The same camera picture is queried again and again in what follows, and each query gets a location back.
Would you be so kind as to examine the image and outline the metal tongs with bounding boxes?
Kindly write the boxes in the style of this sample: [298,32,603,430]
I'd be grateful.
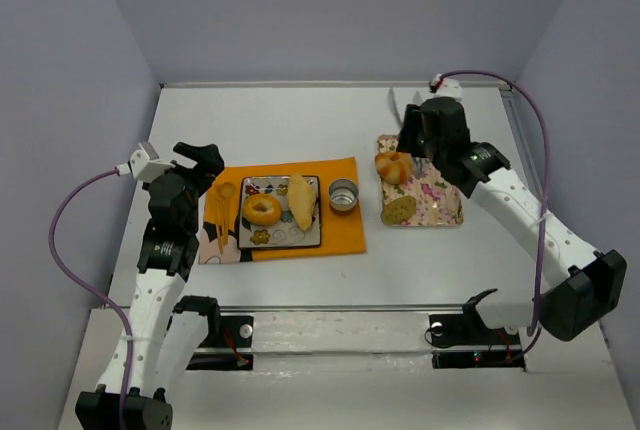
[387,87,427,178]

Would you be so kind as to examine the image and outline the golden bagel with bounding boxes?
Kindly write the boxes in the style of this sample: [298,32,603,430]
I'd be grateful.
[243,194,282,226]

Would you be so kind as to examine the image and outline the triangular pastry bread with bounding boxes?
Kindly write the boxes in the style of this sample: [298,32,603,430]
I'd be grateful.
[287,174,317,231]

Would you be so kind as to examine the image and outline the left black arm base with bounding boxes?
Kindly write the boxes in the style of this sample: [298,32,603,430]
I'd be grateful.
[186,314,254,372]

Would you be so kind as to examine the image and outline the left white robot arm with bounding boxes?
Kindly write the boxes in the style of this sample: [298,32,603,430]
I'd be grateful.
[75,142,224,429]

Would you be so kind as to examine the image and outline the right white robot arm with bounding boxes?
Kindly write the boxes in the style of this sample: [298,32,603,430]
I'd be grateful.
[398,97,627,342]

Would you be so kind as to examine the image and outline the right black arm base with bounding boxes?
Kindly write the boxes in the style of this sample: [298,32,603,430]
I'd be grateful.
[424,313,526,370]

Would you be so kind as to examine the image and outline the striped round bread roll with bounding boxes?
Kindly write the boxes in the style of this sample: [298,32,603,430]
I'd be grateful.
[374,151,413,185]

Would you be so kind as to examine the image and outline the orange plastic spoon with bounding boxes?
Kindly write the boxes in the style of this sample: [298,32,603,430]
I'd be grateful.
[217,182,236,246]

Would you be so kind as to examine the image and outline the floral rectangular tray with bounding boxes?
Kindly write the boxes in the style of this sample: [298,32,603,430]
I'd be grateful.
[375,135,464,227]

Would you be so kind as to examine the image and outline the green speckled cookie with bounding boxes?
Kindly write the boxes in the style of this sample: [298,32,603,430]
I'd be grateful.
[380,195,416,225]

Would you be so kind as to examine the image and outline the small metal cup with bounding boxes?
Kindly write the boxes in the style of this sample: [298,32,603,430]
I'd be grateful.
[328,178,359,213]

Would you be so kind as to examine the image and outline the square floral plate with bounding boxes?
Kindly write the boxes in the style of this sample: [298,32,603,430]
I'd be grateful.
[236,175,322,250]

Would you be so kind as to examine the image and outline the orange cartoon placemat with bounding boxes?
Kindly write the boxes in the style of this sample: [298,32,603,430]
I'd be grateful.
[199,157,366,265]

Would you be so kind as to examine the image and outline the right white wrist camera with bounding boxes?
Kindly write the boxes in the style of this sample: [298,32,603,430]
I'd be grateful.
[429,74,462,101]

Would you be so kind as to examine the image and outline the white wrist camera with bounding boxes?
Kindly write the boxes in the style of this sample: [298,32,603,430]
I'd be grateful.
[128,142,175,183]
[429,74,462,101]

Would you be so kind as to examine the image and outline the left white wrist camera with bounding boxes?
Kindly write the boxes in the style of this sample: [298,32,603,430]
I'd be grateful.
[128,142,175,183]

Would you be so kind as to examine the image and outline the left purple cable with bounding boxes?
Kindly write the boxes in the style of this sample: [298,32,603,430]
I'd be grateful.
[47,166,136,430]

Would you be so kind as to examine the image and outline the metal table rail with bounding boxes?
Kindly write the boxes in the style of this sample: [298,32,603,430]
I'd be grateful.
[221,304,463,313]

